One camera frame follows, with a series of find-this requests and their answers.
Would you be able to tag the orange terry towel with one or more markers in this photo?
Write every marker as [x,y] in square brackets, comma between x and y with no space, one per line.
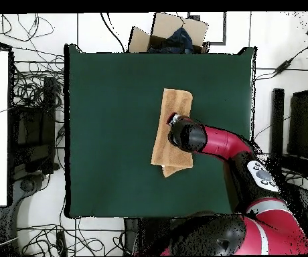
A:
[172,104]

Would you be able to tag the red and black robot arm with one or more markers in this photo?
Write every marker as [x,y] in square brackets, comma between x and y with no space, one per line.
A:
[223,144]

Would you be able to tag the black flat panel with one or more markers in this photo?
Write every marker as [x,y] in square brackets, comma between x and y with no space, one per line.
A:
[302,125]

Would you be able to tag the dark green table cloth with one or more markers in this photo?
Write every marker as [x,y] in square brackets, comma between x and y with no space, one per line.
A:
[103,107]

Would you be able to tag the blue jeans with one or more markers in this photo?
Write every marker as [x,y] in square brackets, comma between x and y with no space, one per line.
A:
[180,37]

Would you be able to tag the open cardboard box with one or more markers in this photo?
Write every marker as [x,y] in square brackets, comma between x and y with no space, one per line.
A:
[167,25]

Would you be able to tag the black upright bar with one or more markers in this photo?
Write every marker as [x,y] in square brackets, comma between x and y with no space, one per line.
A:
[276,120]

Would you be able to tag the black power adapter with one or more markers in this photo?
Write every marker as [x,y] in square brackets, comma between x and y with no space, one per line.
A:
[282,67]

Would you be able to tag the black chair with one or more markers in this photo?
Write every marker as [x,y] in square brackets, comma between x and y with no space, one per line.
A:
[33,128]

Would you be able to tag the grey stand base with caster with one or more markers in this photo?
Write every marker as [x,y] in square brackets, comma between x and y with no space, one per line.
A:
[26,185]

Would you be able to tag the black power strip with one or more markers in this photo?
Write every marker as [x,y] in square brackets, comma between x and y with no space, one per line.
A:
[61,242]

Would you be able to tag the black rectangular frame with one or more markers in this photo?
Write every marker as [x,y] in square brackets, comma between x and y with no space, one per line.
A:
[224,29]

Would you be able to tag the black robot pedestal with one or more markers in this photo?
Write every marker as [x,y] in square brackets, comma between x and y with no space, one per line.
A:
[143,235]

